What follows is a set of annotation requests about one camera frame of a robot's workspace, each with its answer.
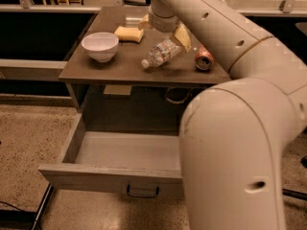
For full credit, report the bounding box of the clear plastic water bottle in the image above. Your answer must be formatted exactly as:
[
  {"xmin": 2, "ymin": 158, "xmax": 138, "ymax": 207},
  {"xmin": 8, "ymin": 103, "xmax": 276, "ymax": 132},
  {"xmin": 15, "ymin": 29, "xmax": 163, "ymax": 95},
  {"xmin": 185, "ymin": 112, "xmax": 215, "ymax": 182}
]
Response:
[{"xmin": 141, "ymin": 39, "xmax": 181, "ymax": 69}]

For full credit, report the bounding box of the yellow sponge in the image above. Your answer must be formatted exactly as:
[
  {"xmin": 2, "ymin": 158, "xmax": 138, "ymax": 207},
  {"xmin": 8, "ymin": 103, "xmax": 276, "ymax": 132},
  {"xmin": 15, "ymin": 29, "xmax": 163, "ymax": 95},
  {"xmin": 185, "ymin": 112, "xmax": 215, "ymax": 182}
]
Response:
[{"xmin": 114, "ymin": 26, "xmax": 144, "ymax": 43}]

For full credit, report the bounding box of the black stand base left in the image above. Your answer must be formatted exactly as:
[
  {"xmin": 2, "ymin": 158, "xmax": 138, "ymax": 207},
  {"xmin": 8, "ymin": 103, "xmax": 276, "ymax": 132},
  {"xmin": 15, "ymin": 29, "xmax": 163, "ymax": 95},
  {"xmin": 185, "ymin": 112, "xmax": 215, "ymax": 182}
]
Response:
[{"xmin": 0, "ymin": 184, "xmax": 54, "ymax": 230}]

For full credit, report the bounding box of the open grey top drawer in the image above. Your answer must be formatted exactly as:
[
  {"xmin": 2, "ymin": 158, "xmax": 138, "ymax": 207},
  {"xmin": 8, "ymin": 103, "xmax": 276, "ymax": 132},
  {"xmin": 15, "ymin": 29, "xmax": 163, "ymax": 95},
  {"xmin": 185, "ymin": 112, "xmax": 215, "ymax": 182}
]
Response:
[{"xmin": 38, "ymin": 114, "xmax": 183, "ymax": 198}]

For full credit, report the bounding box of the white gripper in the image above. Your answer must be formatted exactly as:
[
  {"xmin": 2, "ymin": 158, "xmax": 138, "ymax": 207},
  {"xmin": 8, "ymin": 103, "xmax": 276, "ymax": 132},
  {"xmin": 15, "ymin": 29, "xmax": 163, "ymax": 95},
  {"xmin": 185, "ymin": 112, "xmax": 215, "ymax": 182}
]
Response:
[{"xmin": 138, "ymin": 7, "xmax": 191, "ymax": 53}]

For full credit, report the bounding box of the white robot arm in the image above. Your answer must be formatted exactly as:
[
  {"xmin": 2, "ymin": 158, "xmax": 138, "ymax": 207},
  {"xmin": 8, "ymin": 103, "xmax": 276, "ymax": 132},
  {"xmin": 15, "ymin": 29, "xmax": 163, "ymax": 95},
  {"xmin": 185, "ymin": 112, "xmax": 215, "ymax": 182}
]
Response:
[{"xmin": 151, "ymin": 0, "xmax": 307, "ymax": 230}]

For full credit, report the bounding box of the orange soda can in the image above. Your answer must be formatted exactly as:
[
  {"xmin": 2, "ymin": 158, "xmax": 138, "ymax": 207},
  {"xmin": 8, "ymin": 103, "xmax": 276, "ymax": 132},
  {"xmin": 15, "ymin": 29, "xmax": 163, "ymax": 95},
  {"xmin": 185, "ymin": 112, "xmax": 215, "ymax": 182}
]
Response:
[{"xmin": 195, "ymin": 45, "xmax": 215, "ymax": 71}]

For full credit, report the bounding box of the black drawer handle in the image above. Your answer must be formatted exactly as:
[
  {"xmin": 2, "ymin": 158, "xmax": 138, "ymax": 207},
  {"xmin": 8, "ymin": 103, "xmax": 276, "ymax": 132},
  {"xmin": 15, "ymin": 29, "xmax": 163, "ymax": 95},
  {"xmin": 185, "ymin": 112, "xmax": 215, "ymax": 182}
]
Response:
[{"xmin": 126, "ymin": 185, "xmax": 160, "ymax": 198}]

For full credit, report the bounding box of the black chair base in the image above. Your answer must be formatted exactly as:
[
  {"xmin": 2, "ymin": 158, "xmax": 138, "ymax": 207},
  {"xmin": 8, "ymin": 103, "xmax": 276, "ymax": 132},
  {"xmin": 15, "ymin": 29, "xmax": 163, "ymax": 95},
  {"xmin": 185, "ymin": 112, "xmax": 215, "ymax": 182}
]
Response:
[{"xmin": 282, "ymin": 156, "xmax": 307, "ymax": 201}]

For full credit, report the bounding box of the white bowl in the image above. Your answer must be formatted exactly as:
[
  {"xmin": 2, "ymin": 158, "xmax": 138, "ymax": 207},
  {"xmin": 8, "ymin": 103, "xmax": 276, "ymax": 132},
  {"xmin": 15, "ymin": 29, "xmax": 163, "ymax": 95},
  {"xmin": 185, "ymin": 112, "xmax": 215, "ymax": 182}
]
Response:
[{"xmin": 82, "ymin": 32, "xmax": 119, "ymax": 62}]

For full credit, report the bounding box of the grey cabinet with top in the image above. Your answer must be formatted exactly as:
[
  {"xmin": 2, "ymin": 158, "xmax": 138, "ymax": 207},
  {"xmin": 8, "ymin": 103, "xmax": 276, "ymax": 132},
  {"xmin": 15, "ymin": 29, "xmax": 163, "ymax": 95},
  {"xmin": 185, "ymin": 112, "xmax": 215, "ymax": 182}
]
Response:
[{"xmin": 58, "ymin": 6, "xmax": 232, "ymax": 133}]

